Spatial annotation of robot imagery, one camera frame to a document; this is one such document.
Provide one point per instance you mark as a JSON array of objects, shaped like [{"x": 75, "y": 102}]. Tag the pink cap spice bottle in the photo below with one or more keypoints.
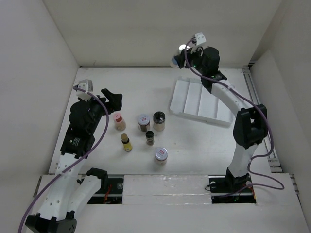
[{"x": 119, "y": 122}]

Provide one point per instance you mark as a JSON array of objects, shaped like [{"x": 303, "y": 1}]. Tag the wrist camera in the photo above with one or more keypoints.
[
  {"x": 87, "y": 86},
  {"x": 198, "y": 40}
]

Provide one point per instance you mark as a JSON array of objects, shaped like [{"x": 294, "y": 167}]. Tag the black cap beige spice jar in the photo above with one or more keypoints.
[{"x": 159, "y": 119}]

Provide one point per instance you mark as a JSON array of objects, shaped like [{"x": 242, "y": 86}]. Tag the white lid brown spice jar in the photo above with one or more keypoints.
[{"x": 144, "y": 122}]

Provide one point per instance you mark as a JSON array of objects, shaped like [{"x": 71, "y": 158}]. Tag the small black cap pepper jar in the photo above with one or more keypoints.
[{"x": 149, "y": 138}]

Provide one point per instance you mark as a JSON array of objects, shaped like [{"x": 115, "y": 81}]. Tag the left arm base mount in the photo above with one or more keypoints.
[{"x": 112, "y": 193}]

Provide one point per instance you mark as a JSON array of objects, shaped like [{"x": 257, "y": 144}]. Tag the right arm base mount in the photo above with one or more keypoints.
[{"x": 224, "y": 191}]

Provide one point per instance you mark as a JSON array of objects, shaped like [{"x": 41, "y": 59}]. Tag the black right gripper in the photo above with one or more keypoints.
[{"x": 180, "y": 59}]

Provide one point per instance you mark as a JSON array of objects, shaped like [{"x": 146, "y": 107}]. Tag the yellow label brown cap bottle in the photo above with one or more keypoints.
[{"x": 126, "y": 142}]

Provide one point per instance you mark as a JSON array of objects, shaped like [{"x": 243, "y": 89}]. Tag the white lid beige spice jar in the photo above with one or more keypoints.
[{"x": 161, "y": 156}]

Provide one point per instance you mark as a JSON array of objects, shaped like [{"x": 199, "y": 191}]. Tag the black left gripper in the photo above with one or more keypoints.
[{"x": 114, "y": 99}]

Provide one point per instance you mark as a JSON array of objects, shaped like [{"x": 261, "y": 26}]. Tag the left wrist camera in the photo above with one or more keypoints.
[{"x": 87, "y": 86}]

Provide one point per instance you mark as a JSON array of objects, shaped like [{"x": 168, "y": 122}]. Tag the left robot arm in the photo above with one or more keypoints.
[{"x": 64, "y": 199}]

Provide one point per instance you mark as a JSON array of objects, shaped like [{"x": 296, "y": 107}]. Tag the white plastic organizer tray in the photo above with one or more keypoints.
[{"x": 191, "y": 100}]

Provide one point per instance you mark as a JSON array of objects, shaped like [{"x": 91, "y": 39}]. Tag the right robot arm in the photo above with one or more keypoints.
[{"x": 249, "y": 128}]

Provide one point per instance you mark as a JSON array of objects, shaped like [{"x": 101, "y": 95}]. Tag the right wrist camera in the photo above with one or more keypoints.
[{"x": 198, "y": 40}]

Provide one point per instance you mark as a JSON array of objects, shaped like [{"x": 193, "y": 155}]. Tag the tall blue label spice bottle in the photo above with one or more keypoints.
[{"x": 176, "y": 57}]

